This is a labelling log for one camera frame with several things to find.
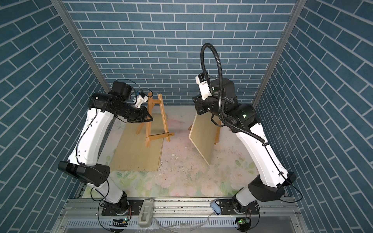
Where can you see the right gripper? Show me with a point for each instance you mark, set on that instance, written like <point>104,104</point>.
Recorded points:
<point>198,104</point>

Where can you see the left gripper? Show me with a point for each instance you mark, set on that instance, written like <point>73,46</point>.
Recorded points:
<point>143,114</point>

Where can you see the wooden easel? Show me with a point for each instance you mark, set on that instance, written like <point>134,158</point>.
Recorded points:
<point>203,131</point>
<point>149,137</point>

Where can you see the wooden canvas board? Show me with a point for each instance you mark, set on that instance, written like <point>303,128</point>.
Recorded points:
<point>206,151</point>
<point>131,154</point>

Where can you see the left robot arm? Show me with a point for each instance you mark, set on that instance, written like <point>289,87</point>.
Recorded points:
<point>82,163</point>

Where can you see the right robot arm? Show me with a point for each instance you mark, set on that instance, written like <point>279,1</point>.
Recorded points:
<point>272,178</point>

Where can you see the blue white connector plug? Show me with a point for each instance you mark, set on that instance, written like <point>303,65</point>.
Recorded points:
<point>215,207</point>

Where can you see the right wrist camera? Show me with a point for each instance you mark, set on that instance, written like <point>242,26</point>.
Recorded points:
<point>203,86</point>

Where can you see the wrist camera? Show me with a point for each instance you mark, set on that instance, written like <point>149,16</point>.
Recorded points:
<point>140,98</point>
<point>203,86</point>

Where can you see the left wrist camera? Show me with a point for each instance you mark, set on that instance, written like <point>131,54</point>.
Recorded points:
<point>140,98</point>

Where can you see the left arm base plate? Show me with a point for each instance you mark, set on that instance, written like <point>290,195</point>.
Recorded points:
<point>133,207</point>

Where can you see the grey rail handle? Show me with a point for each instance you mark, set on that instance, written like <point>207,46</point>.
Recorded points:
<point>146,213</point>

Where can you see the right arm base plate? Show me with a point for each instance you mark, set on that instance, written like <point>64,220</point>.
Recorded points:
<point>230,207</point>

